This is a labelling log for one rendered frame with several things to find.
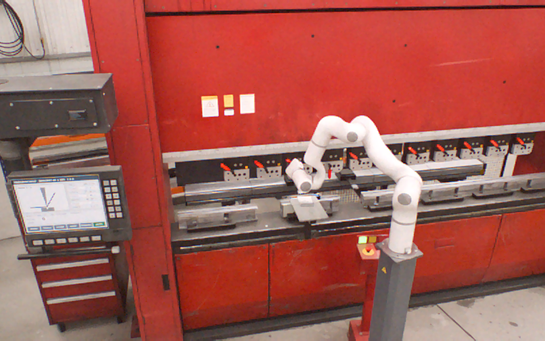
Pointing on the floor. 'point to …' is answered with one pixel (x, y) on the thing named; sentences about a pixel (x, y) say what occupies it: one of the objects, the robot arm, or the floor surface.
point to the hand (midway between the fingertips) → (291, 162)
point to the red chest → (82, 283)
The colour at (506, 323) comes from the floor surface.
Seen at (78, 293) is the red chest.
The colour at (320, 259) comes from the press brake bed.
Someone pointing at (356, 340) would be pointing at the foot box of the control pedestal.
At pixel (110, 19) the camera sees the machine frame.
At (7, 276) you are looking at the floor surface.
